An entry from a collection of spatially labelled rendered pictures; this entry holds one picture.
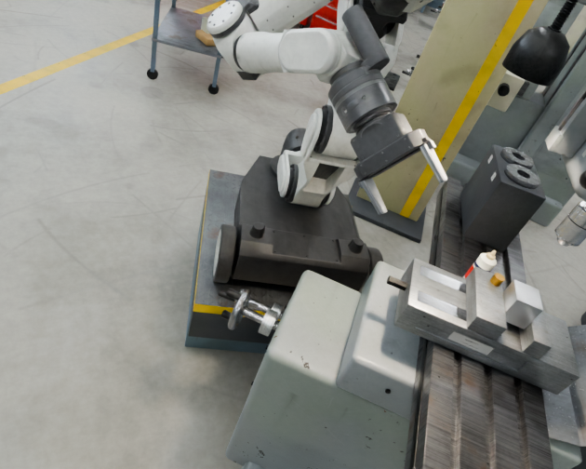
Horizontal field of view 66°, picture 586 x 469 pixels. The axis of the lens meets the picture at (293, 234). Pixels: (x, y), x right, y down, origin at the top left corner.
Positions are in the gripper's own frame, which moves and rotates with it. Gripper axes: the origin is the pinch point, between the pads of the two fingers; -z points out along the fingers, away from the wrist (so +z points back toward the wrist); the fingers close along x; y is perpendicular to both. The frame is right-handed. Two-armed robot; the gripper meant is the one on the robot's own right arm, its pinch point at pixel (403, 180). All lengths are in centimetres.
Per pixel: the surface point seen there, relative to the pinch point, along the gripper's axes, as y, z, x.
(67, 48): 143, 227, -229
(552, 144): 15.8, -4.7, 18.9
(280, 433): 22, -41, -68
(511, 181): 56, -7, 6
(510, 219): 59, -16, 1
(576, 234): 23.6, -20.3, 15.1
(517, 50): 1.9, 8.1, 21.2
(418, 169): 200, 24, -54
